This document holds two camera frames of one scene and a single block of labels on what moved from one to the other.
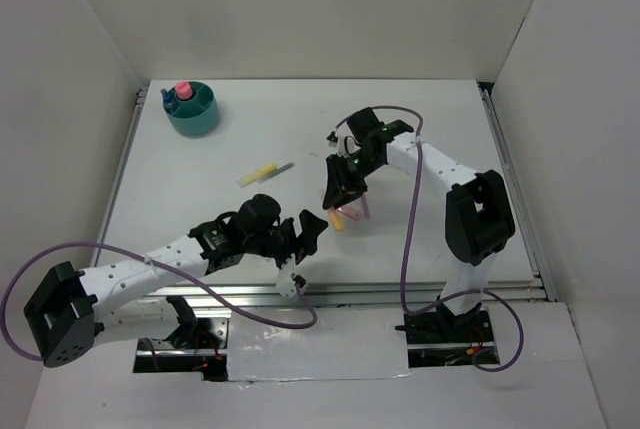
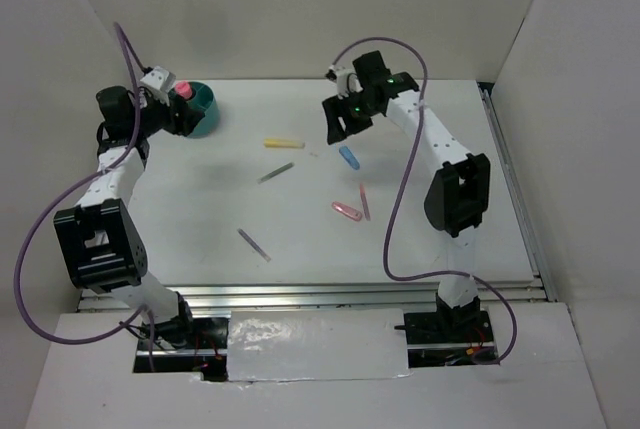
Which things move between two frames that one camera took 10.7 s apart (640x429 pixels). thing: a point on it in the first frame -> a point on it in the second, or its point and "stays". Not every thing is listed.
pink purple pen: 365,206 stays
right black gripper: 341,188 -> 336,108
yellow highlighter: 256,175 -> 283,143
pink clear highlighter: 351,212 stays
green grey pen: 276,172 stays
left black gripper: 306,243 -> 187,118
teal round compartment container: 196,116 stays
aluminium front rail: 441,296 stays
